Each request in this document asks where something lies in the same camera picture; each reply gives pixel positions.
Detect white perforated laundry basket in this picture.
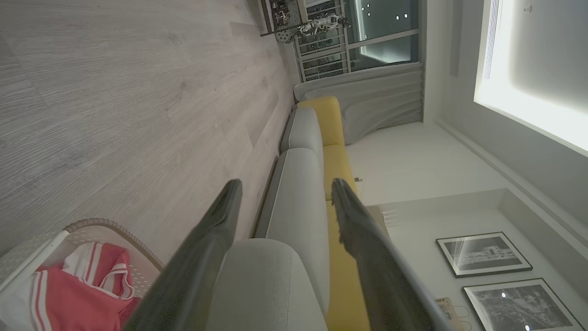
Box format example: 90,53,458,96
0,218,165,331

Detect grey curtain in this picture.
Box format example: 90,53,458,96
293,62,424,145

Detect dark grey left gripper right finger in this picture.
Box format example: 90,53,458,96
331,178,455,331

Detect small black framed picture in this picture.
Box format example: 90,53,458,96
435,232,533,278

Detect grey and yellow sofa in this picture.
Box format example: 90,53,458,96
205,96,391,331

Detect white humanoid robot on wheels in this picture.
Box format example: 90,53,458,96
275,13,350,44

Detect wooden table with metal legs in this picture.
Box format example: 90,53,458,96
260,0,306,37

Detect large black framed picture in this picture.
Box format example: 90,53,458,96
462,278,586,331

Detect white balcony railing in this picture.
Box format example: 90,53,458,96
294,0,352,83

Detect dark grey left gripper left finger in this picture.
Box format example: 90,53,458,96
122,178,243,331

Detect beige wall controller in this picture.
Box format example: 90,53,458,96
435,297,462,331

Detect red white striped garment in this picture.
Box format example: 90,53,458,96
0,242,143,331

